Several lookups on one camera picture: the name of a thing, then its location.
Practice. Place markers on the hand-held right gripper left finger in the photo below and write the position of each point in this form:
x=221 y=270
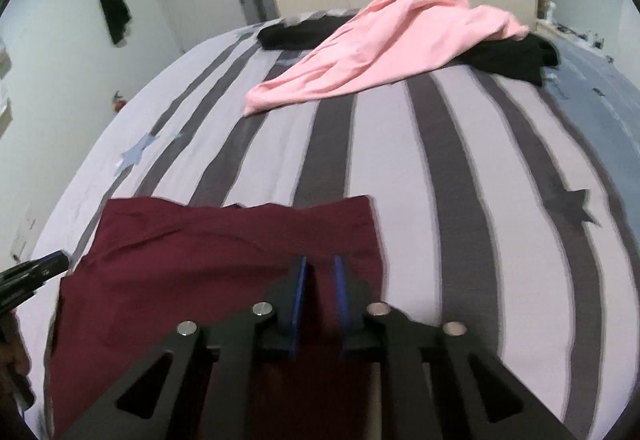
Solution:
x=299 y=292

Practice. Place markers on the black garment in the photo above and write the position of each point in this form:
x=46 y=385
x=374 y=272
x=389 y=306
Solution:
x=510 y=57

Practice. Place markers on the person's left hand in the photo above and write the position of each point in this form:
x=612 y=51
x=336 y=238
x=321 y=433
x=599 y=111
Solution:
x=12 y=355

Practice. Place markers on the grey striped bed sheet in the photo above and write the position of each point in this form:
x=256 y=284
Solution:
x=400 y=145

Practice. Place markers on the pink garment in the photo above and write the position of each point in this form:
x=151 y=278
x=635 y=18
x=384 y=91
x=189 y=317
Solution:
x=380 y=45

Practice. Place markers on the black hanging cloth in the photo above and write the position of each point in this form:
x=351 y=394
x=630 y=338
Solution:
x=112 y=2

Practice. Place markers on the cluttered bedside table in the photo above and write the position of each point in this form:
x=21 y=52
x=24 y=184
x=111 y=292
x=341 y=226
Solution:
x=575 y=27

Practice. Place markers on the maroon garment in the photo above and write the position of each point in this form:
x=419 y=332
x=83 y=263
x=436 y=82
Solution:
x=175 y=260

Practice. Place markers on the small red object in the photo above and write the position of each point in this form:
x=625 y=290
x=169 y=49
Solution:
x=118 y=103

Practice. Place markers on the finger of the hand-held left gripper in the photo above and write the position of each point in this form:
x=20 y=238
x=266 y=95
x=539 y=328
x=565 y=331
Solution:
x=35 y=270

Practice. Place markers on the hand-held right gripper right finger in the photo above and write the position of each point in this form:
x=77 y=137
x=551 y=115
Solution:
x=340 y=292

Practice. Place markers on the silver trash bin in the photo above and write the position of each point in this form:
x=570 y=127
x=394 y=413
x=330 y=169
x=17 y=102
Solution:
x=257 y=0

